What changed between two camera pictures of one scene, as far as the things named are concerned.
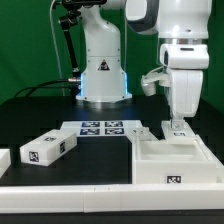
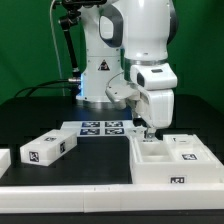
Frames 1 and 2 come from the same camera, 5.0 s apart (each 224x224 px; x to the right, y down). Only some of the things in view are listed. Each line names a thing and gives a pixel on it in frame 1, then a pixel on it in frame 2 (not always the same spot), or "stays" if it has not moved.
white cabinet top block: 49,147 stays
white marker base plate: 99,128 stays
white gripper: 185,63 to 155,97
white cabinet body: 178,161 stays
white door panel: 186,131 to 186,148
